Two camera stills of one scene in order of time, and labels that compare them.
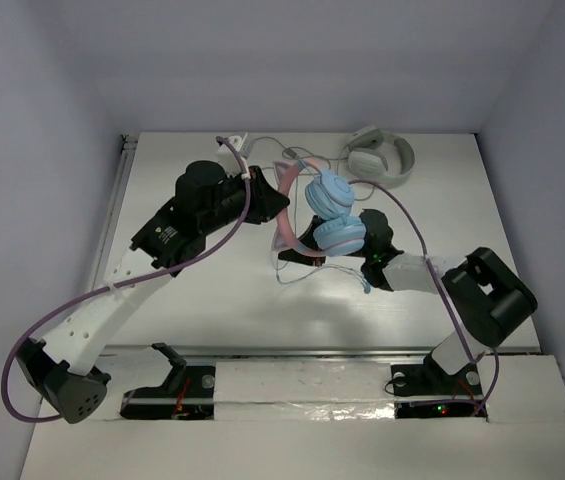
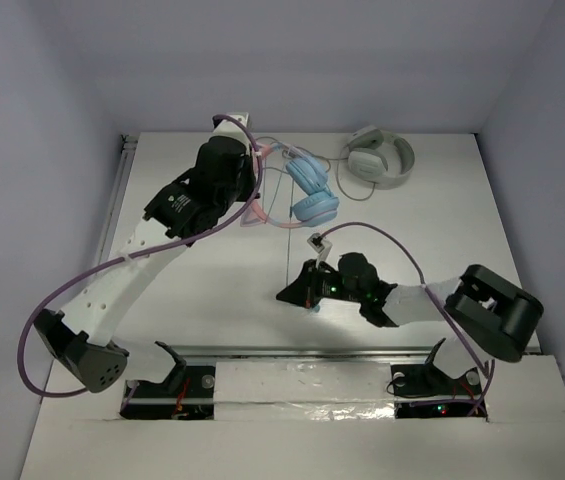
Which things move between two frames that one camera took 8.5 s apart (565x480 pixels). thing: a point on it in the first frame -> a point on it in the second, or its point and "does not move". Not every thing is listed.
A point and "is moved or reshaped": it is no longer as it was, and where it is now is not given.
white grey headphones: (384, 157) does not move
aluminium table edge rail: (118, 195) does not move
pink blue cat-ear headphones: (330, 196) is moved or reshaped
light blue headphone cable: (364, 282) is moved or reshaped
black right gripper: (304, 257) -> (305, 290)
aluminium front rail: (291, 351) does not move
